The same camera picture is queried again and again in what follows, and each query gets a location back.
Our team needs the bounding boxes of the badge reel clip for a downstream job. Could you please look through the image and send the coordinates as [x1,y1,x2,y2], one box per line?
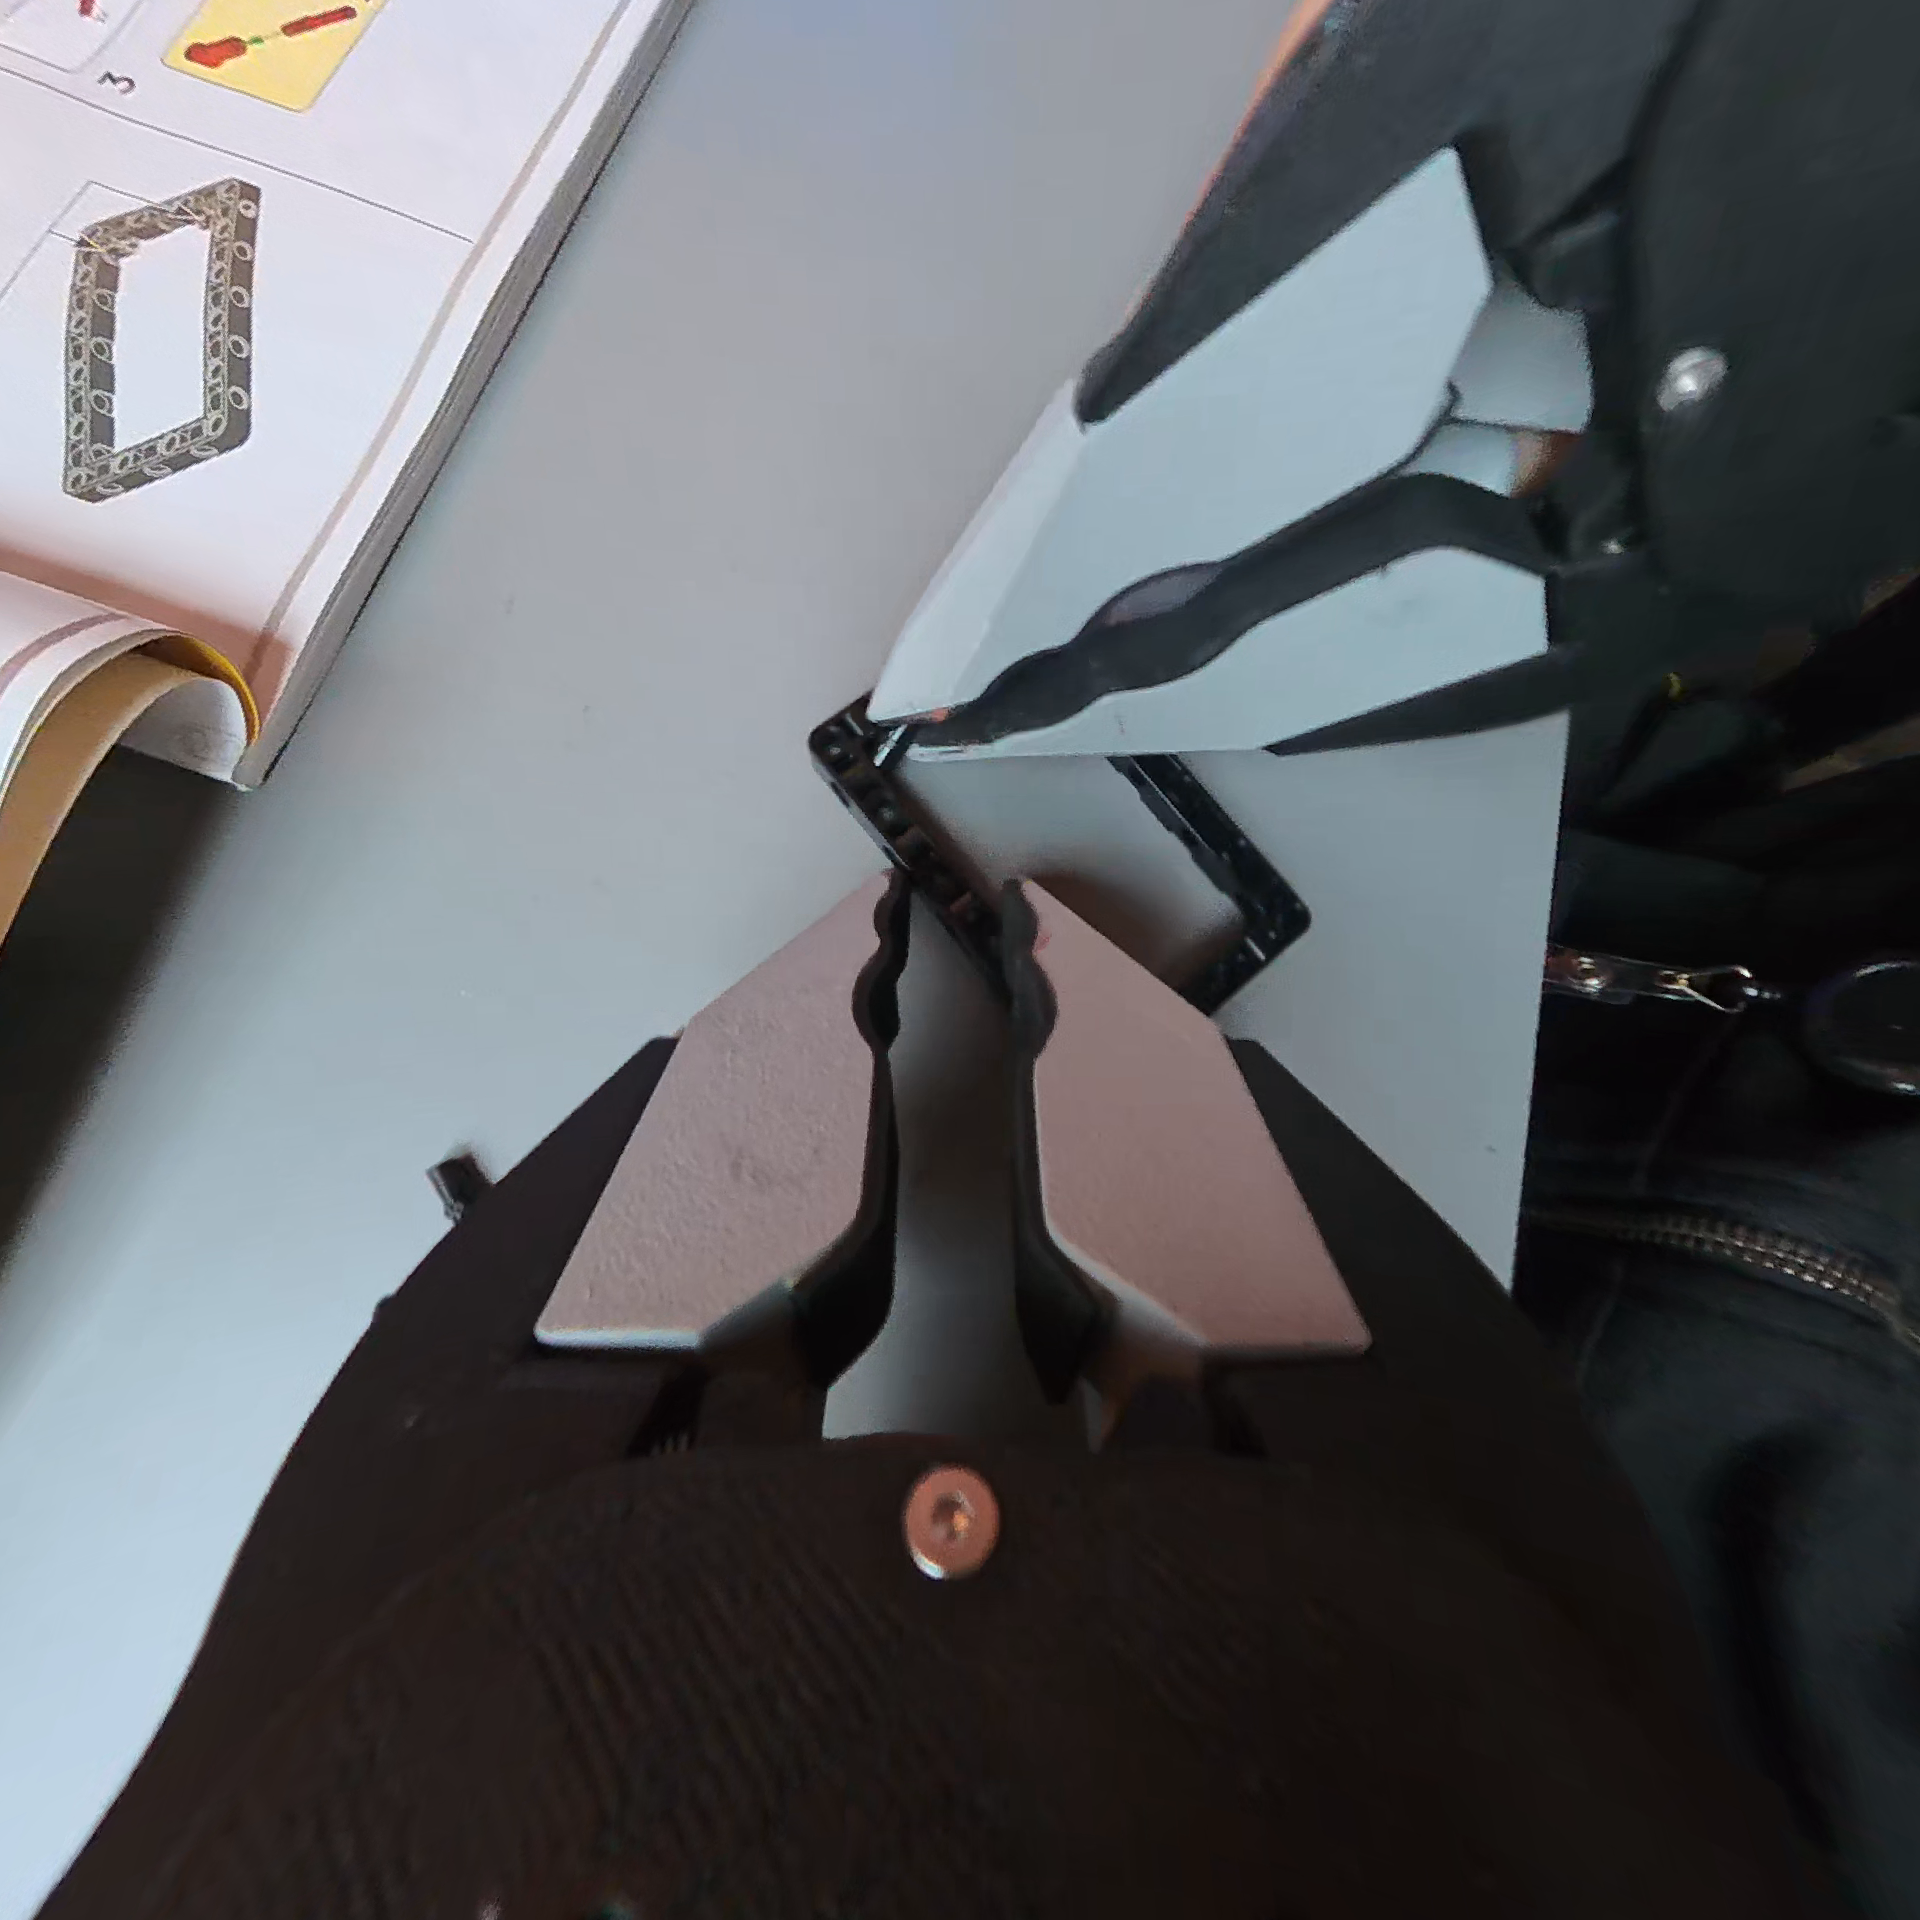
[1543,939,1920,1101]

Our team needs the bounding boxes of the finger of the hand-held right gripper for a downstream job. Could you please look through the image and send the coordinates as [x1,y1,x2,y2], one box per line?
[897,473,1564,761]
[867,147,1497,726]

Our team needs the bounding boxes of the black lego frame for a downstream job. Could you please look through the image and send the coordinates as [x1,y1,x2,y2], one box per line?
[806,694,1317,1016]

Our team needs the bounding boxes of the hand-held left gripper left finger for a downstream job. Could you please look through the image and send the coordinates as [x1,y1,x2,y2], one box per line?
[534,874,915,1391]

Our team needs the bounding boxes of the open instruction booklet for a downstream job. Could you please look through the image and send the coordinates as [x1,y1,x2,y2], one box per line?
[0,0,703,949]

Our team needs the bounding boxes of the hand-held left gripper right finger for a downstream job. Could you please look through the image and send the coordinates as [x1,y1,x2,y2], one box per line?
[996,874,1370,1407]

